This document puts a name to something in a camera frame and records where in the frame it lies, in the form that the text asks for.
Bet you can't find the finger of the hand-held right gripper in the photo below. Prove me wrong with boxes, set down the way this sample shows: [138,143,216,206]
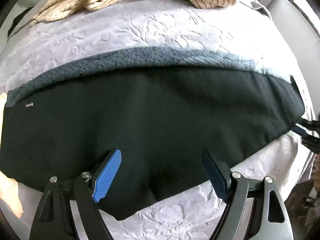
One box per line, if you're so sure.
[290,74,305,114]
[292,120,320,153]

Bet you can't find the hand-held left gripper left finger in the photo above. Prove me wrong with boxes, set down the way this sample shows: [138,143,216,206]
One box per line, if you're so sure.
[29,149,122,240]

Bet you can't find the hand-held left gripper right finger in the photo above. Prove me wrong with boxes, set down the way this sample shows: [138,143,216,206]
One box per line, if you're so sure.
[201,149,293,240]

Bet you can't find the black pants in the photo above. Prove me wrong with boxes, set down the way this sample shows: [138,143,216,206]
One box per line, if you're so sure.
[0,46,306,222]

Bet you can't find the pink cloth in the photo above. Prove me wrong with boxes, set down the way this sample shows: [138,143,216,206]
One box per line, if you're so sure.
[0,172,24,218]

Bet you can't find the lavender bed blanket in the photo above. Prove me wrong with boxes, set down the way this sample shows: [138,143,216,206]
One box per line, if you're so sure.
[0,0,317,240]

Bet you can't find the black cloth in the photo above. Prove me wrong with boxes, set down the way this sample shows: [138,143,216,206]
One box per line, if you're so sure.
[11,6,35,34]

